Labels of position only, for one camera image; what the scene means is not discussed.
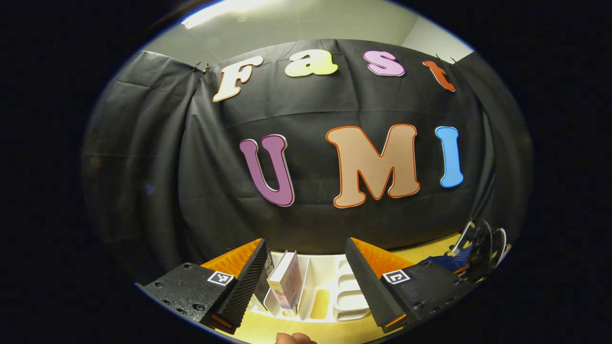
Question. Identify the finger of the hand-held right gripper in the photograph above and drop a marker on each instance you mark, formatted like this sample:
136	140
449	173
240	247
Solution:
463	270

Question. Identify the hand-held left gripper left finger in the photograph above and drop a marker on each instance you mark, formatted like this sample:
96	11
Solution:
248	286

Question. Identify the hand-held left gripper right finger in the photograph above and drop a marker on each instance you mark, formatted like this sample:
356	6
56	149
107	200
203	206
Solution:
368	286

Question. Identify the blue schoolbag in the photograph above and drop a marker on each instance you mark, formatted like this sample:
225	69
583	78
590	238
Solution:
447	263

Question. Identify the white bookshelf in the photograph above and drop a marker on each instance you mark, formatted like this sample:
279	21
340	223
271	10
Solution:
334	286

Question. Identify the pink cover book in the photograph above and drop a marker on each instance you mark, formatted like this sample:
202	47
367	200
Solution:
287	284

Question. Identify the black backdrop cloth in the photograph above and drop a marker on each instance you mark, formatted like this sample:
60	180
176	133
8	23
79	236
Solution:
287	110

